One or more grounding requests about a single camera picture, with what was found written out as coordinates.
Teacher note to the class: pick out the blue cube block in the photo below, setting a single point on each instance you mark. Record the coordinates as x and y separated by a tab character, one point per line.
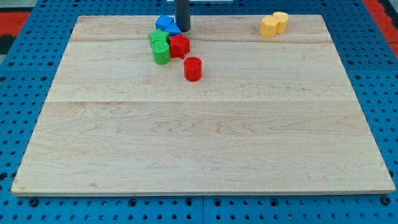
163	22

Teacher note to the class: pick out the blue triangle block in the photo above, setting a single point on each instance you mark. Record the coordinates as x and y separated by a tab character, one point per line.
172	29

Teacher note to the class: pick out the red cylinder block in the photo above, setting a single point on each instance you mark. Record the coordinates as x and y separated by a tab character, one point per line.
192	69

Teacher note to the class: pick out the red star block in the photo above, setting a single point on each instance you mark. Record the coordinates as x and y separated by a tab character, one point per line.
179	46

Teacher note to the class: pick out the green cylinder block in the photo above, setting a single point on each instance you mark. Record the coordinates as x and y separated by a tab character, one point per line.
161	52

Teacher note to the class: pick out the light wooden board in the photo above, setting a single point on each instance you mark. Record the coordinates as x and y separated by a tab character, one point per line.
270	116

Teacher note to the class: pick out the green star block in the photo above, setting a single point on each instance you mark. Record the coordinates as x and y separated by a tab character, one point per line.
158	36

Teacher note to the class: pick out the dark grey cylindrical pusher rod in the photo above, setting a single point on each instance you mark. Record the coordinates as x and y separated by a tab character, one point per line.
182	14

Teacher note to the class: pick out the yellow hexagon block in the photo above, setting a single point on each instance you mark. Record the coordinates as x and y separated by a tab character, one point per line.
268	26

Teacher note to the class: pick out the yellow cylinder block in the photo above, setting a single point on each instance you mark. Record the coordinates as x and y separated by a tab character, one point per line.
283	19

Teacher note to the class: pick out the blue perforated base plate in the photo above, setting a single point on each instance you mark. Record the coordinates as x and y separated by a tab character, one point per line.
30	65

